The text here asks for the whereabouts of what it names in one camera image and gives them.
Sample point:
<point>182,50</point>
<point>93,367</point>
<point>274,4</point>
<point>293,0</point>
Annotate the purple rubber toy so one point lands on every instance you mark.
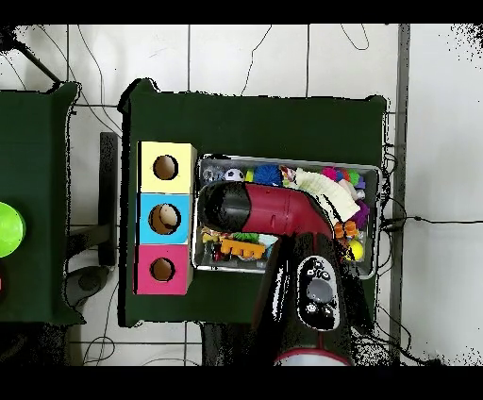
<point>363,215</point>

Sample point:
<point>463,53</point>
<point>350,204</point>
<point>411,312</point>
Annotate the orange toy building brick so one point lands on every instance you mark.
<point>241,250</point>

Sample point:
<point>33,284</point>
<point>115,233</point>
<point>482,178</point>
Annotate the beige round toy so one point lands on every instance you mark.
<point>168,216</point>

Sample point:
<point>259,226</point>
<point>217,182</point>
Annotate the black and white soccer ball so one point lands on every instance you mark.
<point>234,175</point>

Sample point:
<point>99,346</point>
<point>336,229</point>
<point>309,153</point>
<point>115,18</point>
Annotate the grey metal rail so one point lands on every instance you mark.
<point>402,113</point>

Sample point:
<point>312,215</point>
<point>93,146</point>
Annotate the pink spiky rubber ball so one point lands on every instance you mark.
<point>329,173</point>

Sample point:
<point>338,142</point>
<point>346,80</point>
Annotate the grey round stand base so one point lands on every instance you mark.
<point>88,283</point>

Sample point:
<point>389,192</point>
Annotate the bright green bowl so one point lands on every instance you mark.
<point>9,230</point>

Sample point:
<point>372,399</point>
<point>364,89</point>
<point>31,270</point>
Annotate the wooden box with three holes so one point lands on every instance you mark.
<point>181,181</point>

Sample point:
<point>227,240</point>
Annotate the dark green side table cloth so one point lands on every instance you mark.
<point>34,151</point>

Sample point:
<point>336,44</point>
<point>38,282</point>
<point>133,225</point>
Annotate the clear plastic bottle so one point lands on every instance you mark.
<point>209,174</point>

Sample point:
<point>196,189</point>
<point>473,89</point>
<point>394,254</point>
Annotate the blue spiky rubber ball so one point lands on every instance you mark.
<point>268,174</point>

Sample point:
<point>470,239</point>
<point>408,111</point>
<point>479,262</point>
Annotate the green spiky ball with eyes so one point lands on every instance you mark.
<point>245,237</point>

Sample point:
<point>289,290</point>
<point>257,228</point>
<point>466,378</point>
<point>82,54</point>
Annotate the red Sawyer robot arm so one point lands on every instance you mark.
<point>271,211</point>

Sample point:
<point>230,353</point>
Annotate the yellow smooth ball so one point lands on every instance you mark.
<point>356,250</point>

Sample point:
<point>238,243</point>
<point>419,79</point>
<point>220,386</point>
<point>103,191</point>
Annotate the cream knitted cloth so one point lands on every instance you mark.
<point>320,185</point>

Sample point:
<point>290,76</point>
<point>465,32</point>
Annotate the black tripod pole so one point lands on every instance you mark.
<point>37,62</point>

